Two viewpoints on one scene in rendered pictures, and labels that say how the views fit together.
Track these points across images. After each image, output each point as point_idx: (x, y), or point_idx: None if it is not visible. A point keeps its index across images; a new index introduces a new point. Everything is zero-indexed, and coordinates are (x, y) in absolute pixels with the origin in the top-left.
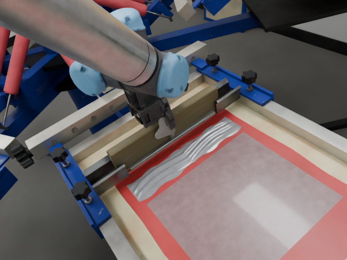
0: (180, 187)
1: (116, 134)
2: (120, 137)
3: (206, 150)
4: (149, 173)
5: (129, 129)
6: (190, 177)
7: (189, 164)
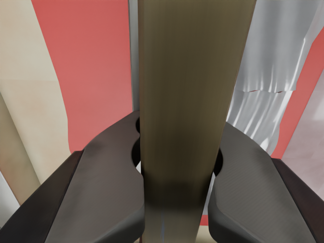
0: (303, 158)
1: (25, 179)
2: (37, 165)
3: (317, 22)
4: (211, 184)
5: (17, 140)
6: (314, 129)
7: (286, 104)
